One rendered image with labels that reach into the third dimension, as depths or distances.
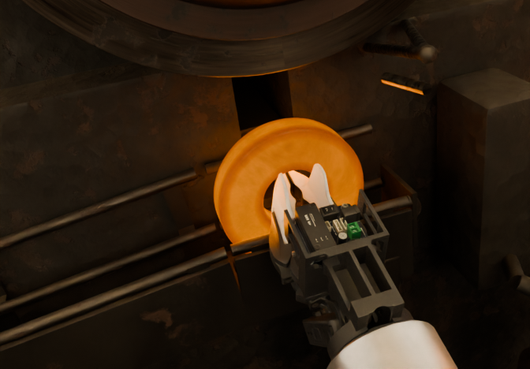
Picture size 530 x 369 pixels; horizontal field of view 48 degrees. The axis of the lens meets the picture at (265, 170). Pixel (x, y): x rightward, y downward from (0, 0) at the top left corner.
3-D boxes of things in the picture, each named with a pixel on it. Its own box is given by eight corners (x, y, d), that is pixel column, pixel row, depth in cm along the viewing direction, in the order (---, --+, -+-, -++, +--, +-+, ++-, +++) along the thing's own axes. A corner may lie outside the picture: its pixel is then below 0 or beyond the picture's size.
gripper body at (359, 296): (362, 181, 50) (432, 298, 42) (355, 243, 56) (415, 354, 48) (277, 204, 49) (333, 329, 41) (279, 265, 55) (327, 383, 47)
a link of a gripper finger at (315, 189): (315, 130, 57) (353, 197, 51) (313, 172, 62) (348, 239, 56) (284, 138, 57) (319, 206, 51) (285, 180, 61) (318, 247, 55)
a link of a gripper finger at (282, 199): (284, 138, 57) (319, 206, 51) (285, 180, 61) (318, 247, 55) (253, 145, 56) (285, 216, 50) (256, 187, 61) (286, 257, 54)
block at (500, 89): (429, 247, 78) (429, 76, 67) (483, 231, 80) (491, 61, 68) (476, 296, 69) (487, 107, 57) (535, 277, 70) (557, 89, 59)
